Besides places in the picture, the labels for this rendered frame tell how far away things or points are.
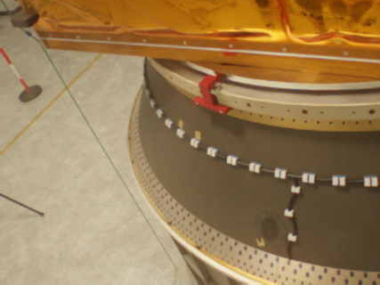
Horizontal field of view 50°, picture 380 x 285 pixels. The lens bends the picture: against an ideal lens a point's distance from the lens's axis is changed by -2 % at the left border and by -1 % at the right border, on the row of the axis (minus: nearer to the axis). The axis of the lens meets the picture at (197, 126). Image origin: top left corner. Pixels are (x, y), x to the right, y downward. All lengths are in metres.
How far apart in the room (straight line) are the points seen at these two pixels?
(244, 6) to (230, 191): 0.59
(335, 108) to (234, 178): 0.42
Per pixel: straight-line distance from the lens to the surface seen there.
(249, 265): 1.39
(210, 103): 1.19
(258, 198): 1.28
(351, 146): 1.14
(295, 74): 1.10
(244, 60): 1.16
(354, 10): 0.94
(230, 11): 1.04
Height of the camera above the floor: 2.40
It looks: 40 degrees down
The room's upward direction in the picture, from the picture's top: 20 degrees counter-clockwise
